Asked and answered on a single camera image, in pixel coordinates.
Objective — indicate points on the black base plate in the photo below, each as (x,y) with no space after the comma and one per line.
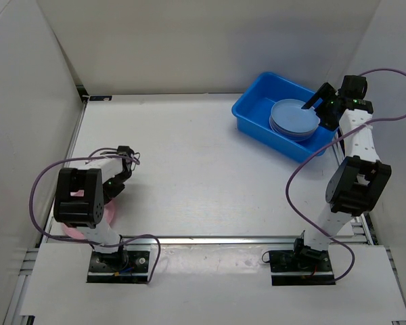
(129,265)
(288,269)

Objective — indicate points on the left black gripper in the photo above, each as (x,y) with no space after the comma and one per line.
(108,193)

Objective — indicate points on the blue plate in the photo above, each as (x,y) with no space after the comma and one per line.
(290,116)

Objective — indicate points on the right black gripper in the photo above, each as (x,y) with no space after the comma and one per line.
(325,93)

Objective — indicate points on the pink plate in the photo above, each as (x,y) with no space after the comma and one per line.
(109,212)

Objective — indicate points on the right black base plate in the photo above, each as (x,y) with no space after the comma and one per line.
(288,269)

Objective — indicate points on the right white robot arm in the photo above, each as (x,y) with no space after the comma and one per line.
(361,177)

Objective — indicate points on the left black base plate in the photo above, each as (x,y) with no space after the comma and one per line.
(129,265)

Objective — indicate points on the purple plate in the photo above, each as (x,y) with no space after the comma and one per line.
(296,137)

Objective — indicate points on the small black label sticker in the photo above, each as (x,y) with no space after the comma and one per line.
(100,98)

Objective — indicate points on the blue plastic bin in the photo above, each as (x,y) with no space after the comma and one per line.
(253,109)

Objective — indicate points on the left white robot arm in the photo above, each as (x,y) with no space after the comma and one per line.
(86,213)

